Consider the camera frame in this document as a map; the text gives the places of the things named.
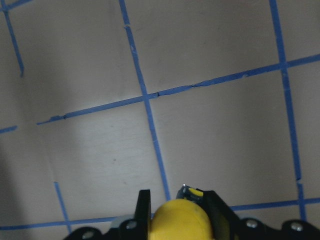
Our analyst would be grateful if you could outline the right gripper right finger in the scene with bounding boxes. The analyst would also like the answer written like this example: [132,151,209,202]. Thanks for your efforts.
[203,190,240,240]

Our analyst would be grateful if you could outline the brown paper table cover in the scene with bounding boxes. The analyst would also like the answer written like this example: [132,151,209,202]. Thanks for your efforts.
[0,0,320,240]

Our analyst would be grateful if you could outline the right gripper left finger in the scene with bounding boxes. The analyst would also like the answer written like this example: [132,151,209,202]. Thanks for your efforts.
[119,189,151,240]

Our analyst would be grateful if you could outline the yellow push button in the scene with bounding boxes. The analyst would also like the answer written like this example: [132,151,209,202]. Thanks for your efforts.
[149,184,214,240]

